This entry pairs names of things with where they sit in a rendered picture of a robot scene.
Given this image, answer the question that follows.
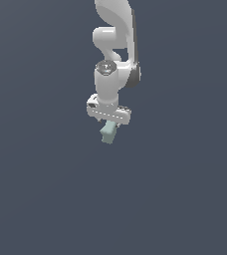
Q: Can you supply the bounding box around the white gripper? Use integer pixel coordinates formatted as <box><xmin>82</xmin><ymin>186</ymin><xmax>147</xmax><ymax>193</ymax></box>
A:
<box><xmin>86</xmin><ymin>94</ymin><xmax>132</xmax><ymax>145</ymax></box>

